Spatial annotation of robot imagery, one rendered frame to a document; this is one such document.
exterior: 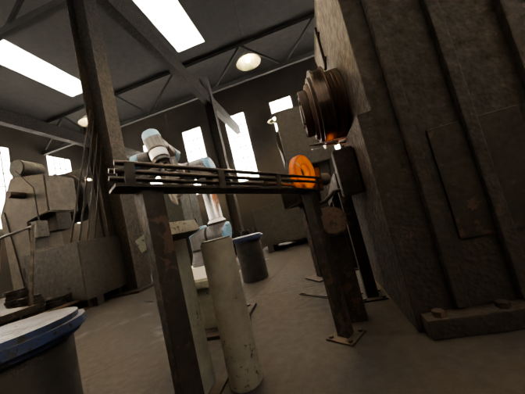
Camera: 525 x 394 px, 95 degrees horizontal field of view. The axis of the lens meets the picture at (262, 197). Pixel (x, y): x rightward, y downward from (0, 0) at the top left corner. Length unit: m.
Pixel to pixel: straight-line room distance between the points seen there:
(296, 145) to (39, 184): 4.90
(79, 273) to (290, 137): 3.50
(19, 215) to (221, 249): 5.85
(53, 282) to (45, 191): 2.51
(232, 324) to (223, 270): 0.18
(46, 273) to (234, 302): 3.42
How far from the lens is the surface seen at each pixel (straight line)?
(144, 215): 0.64
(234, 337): 0.96
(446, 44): 1.25
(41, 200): 6.19
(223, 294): 0.91
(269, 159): 11.93
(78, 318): 0.86
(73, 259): 3.76
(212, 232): 1.49
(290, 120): 4.35
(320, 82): 1.44
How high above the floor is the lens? 0.55
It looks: 5 degrees up
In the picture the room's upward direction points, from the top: 14 degrees counter-clockwise
